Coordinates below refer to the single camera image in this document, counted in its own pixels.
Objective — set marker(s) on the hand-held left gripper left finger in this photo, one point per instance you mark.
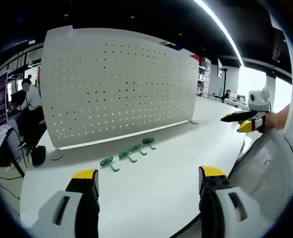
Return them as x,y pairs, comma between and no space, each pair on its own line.
62,205

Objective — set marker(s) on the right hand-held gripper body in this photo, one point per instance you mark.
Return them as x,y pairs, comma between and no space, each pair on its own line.
257,100

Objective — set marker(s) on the green hook assembly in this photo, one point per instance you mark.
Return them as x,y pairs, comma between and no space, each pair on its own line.
138,149
109,164
127,155
149,142

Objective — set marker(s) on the person's white shirt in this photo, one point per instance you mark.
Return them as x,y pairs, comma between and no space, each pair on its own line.
288,74

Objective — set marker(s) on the black round bin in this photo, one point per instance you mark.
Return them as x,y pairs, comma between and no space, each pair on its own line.
38,155

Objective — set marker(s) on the white storage shelf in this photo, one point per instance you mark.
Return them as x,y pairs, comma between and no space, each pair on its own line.
204,75

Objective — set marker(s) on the white perforated mounting plate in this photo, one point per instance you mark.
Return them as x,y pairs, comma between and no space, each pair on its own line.
119,86

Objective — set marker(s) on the ceiling light strip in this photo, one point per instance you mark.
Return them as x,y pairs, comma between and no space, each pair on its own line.
220,27

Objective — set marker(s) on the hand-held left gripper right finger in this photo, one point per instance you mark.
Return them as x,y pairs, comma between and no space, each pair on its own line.
225,198

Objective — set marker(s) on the black tripod stand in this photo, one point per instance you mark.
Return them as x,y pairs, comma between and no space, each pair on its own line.
223,84

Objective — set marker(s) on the black desktop monitor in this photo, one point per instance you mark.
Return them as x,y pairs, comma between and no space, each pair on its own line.
17,98

